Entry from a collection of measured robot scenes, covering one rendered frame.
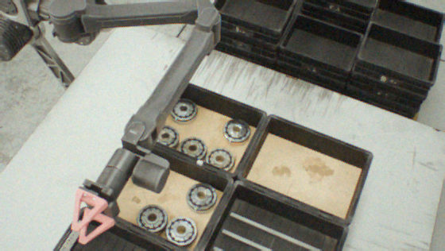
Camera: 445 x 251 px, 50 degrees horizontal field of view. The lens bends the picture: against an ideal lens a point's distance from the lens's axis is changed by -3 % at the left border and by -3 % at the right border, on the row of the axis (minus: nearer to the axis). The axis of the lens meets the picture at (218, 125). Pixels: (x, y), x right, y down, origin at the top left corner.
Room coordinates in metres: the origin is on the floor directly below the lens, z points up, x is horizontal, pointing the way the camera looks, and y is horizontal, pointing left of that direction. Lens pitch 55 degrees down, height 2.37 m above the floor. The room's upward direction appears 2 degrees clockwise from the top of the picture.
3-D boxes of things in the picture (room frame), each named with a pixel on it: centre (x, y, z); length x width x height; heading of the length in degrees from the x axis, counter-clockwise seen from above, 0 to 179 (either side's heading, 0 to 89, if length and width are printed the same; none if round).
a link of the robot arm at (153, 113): (0.77, 0.11, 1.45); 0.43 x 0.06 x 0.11; 158
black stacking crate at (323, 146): (0.85, -0.31, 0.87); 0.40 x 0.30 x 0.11; 67
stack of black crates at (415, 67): (1.74, -0.91, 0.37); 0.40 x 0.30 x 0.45; 68
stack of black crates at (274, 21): (2.04, -0.16, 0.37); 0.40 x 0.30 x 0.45; 68
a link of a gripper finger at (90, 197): (0.40, 0.25, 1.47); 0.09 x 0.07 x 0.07; 159
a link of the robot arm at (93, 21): (0.96, 0.23, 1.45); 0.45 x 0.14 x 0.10; 98
